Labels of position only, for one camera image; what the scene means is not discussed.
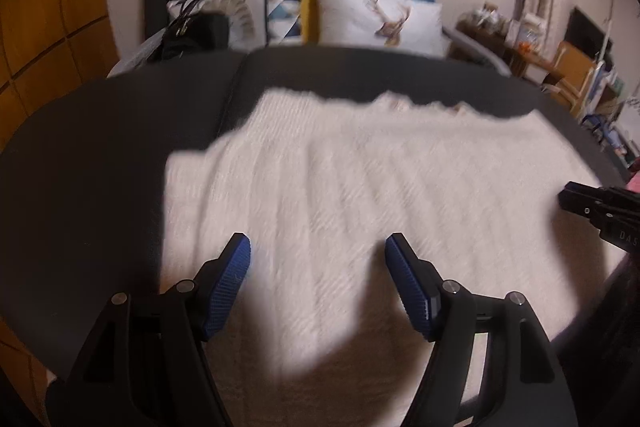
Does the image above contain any geometric triangle pattern pillow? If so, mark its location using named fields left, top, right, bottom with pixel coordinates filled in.
left=167, top=0, right=303, bottom=52

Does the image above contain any black handbag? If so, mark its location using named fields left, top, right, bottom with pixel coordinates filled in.
left=148, top=12, right=230, bottom=64

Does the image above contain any wooden side table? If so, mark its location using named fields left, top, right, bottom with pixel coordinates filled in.
left=456, top=20, right=565, bottom=84

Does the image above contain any black television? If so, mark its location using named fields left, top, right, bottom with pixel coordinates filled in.
left=564, top=8, right=605, bottom=61

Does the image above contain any cream knitted sweater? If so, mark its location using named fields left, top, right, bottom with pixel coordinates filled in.
left=160, top=90, right=624, bottom=426

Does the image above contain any white deer print pillow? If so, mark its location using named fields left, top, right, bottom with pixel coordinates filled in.
left=317, top=0, right=445, bottom=58

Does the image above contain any wooden chair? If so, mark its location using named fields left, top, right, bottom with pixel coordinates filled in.
left=541, top=41, right=604, bottom=120

